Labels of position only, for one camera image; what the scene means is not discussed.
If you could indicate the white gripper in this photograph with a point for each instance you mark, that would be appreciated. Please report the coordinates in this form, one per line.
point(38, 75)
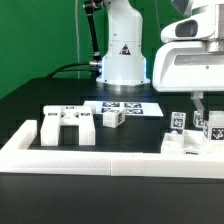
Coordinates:
point(186, 66)

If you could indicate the white chair seat part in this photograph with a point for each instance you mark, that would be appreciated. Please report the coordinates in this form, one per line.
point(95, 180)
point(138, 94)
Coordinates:
point(188, 142)

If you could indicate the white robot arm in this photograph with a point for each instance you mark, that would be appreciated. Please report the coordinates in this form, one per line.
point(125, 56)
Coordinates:
point(124, 65)

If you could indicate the white chair back part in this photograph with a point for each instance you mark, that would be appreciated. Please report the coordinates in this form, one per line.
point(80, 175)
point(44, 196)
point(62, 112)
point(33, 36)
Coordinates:
point(56, 116)

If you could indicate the small tagged white cube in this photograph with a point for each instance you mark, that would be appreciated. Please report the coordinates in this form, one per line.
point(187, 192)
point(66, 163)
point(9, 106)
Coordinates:
point(178, 120)
point(197, 120)

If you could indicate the white sheet with tags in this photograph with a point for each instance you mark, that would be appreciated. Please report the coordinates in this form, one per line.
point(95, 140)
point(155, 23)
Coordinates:
point(132, 108)

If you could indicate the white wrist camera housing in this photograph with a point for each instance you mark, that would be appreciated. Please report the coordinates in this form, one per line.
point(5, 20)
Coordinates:
point(194, 28)

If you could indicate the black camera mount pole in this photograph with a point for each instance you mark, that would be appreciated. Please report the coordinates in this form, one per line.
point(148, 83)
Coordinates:
point(89, 8)

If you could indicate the white U-shaped border frame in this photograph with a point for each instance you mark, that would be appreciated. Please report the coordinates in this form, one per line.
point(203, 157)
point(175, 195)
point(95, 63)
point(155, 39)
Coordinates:
point(17, 157)

